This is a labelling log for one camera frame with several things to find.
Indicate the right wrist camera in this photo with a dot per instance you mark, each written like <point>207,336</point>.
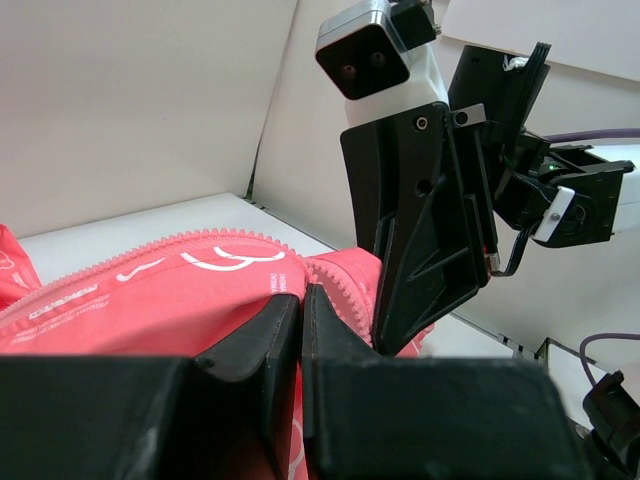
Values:
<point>379,56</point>

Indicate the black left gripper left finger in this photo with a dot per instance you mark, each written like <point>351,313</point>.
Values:
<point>224,414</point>

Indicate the pink hooded printed jacket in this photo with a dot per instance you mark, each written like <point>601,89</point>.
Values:
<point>181,295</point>

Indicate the right side aluminium rail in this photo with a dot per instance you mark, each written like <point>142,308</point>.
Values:
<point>471,330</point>

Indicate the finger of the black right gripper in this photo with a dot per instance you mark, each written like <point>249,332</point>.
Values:
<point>393,169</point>
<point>443,265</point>

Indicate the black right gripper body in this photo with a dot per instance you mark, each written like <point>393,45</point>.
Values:
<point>491,96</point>

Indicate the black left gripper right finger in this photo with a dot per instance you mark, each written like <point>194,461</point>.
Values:
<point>367,416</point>

